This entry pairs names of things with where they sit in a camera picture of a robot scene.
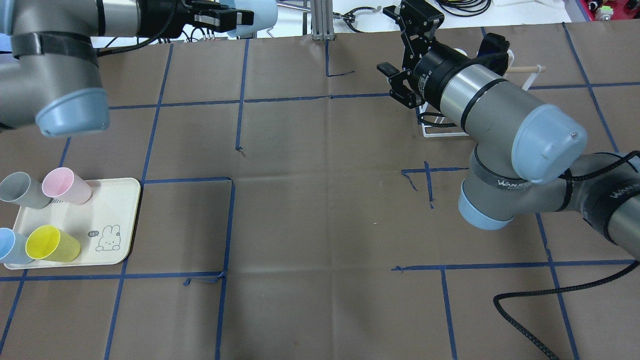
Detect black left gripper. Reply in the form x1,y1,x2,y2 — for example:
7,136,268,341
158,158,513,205
137,0,255,39

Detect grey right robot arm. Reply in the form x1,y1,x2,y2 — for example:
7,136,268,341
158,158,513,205
377,0,640,259

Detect yellow plastic cup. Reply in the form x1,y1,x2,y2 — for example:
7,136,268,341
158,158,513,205
25,224,82,263

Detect light blue plastic cup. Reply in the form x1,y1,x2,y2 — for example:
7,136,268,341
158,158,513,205
220,0,279,37

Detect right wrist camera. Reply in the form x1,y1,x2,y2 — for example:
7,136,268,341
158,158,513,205
477,32,511,76

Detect aluminium frame beam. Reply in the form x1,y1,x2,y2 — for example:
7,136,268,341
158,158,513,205
310,0,335,41

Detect pink plastic cup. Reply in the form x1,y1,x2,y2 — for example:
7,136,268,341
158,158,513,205
41,167,93,205

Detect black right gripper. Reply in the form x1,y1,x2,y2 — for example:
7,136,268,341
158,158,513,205
376,0,470,110

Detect grey plastic cup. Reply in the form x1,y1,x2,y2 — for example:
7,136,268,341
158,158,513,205
0,172,53,210

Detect cream bunny tray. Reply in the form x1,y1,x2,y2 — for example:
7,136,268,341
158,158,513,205
4,177,141,271

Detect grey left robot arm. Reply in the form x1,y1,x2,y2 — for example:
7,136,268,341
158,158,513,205
0,0,255,138

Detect black pliers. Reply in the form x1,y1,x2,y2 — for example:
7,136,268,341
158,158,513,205
332,6,383,34

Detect black braided cable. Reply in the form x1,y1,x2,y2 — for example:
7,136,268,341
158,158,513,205
493,260,640,360

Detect white wire cup rack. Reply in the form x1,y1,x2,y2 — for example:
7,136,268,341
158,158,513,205
416,49,547,139

